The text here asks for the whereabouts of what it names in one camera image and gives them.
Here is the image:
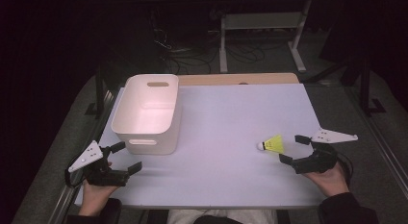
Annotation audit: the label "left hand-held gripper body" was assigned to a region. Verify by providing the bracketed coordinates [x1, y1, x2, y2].
[67, 139, 130, 187]

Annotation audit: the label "person's right hand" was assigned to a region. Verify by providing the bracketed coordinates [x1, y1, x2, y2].
[302, 162, 350, 198]

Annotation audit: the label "hand-held gripper cable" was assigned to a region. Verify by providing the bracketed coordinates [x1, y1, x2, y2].
[64, 167, 87, 189]
[335, 152, 354, 182]

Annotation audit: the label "aluminium rail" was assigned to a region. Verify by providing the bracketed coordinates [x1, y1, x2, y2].
[47, 88, 120, 224]
[344, 86, 408, 200]

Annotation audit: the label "black metal stand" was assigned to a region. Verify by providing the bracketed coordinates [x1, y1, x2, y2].
[84, 63, 108, 120]
[358, 54, 388, 118]

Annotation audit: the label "white metal desk frame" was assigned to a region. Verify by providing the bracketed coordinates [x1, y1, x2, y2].
[218, 0, 313, 74]

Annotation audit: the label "left hand-held gripper cable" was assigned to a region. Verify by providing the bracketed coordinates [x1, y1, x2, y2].
[64, 167, 87, 189]

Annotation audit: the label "person's legs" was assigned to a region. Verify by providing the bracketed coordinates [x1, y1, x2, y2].
[166, 209, 279, 224]

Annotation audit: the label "white table cover board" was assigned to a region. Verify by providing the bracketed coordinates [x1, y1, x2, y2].
[74, 83, 354, 209]

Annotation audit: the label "right hand-held gripper cable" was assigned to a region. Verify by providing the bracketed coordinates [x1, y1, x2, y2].
[335, 152, 354, 182]

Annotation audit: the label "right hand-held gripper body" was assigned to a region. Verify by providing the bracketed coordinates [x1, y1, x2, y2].
[292, 128, 359, 175]

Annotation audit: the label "white plastic storage bin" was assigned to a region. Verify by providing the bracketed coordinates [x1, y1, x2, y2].
[111, 73, 182, 156]

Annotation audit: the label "person's left hand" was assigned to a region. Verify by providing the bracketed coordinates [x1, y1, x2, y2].
[78, 180, 119, 217]

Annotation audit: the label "yellow shuttlecock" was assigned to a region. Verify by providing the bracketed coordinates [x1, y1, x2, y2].
[256, 134, 286, 155]

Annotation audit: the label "black floor cables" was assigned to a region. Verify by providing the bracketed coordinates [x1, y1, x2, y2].
[150, 21, 268, 75]

